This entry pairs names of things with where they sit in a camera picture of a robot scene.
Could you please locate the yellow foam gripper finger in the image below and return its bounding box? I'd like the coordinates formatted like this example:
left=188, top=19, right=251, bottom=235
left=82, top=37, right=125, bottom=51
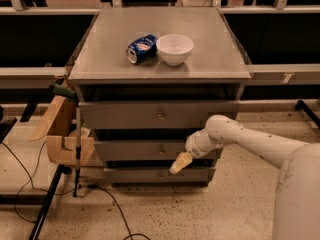
left=169, top=152, right=193, bottom=174

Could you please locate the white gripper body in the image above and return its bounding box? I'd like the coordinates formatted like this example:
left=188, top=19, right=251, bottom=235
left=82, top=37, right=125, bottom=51
left=185, top=130, right=219, bottom=158

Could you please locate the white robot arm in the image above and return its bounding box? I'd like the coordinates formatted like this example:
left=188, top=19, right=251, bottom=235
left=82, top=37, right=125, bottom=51
left=170, top=115, right=320, bottom=240

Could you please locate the grey top drawer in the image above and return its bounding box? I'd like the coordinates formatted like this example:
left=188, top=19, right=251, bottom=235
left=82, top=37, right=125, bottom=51
left=80, top=101, right=240, bottom=129

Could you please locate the grey drawer cabinet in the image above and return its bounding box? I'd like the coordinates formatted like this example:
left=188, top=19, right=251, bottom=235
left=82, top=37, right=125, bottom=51
left=68, top=6, right=253, bottom=188

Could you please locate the white bowl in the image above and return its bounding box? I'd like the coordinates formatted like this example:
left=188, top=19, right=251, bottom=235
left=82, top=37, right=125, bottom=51
left=156, top=34, right=194, bottom=66

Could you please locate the black stand foot right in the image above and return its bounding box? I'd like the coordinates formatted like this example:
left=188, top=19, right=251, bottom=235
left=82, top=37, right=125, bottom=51
left=295, top=100, right=320, bottom=128

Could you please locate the crushed blue soda can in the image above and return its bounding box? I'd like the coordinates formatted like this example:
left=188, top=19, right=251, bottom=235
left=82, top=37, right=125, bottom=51
left=126, top=34, right=157, bottom=64

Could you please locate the black metal stand leg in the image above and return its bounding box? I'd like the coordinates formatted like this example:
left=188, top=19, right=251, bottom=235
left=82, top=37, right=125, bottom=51
left=29, top=165, right=65, bottom=240

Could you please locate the cardboard box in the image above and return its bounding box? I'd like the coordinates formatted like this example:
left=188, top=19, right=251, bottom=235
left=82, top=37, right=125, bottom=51
left=28, top=80, right=98, bottom=167

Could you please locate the green handled pole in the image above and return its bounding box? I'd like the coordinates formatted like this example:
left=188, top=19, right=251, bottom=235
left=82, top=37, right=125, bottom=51
left=50, top=83, right=81, bottom=197

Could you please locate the black floor cable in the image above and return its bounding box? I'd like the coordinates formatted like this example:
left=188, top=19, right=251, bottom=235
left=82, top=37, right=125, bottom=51
left=0, top=140, right=152, bottom=240

